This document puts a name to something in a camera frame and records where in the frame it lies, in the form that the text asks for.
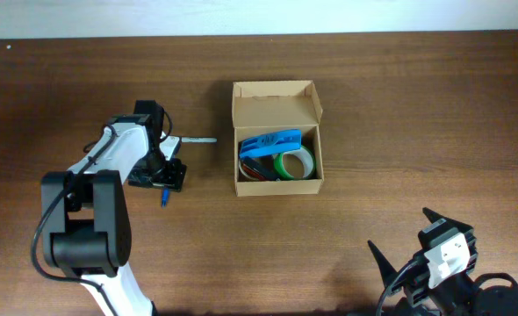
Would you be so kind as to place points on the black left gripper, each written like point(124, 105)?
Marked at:
point(163, 176)

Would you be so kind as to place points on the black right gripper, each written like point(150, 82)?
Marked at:
point(413, 257)

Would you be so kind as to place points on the blue pen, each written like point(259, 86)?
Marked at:
point(165, 197)

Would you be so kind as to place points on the black silver marker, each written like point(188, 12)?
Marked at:
point(198, 140)

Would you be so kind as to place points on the white tape roll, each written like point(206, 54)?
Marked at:
point(246, 173)

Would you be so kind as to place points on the orange black stapler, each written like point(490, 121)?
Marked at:
point(257, 168)

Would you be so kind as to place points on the blue plastic case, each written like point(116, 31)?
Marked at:
point(271, 143)

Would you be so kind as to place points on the cardboard box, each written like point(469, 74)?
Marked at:
point(272, 106)

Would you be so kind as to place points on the green tape roll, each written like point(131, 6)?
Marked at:
point(305, 156)

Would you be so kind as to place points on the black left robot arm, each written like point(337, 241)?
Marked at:
point(84, 235)

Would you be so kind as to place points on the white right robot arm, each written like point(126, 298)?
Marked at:
point(491, 294)

